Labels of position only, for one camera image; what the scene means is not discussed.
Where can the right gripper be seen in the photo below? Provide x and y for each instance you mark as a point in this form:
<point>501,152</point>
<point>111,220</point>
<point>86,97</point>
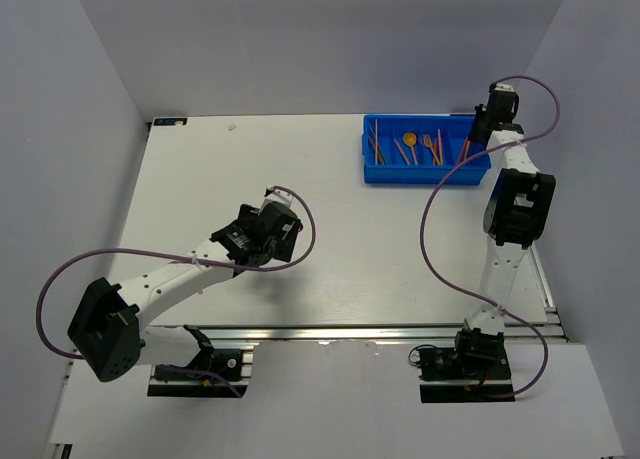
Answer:
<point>479,111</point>

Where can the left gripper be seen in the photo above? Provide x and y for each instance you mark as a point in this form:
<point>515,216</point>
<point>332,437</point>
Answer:
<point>283,248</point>

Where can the red plastic fork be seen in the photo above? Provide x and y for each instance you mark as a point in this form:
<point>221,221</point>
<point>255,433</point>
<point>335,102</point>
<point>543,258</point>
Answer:
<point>439,147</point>

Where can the yellow fork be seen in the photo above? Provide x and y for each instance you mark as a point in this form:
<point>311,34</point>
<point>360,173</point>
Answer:
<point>427,141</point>

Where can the orange chopstick diagonal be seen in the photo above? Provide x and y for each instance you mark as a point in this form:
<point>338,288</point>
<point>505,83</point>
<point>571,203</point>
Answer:
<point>378,159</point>

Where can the orange chopstick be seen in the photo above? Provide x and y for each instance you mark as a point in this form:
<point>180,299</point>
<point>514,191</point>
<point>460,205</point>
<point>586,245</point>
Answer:
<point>374,151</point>

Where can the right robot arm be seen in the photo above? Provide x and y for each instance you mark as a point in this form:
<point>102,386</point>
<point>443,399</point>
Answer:
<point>517,209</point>

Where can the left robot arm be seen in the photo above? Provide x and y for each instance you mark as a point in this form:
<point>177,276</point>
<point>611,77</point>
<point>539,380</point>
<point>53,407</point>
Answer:
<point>113,327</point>

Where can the blue compartment tray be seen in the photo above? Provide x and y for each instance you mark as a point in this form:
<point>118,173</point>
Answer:
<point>455,129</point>

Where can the dark label sticker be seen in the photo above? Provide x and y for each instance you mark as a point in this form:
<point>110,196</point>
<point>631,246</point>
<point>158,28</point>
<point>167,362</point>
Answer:
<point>169,122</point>

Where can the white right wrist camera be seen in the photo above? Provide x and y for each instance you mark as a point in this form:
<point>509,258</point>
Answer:
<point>502,87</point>

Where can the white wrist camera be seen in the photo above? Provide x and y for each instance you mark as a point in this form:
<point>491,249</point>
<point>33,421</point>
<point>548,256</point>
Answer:
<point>502,87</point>
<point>279,196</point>

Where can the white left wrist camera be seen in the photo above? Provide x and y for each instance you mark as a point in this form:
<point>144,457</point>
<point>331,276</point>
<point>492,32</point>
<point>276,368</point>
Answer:
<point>279,196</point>

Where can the aluminium table rail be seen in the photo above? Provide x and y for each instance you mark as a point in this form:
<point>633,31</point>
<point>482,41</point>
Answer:
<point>332,333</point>

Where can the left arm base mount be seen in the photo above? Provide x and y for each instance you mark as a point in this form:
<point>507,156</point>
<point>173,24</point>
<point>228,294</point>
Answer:
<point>190,366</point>

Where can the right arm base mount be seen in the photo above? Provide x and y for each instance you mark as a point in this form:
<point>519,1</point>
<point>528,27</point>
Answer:
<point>474,370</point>

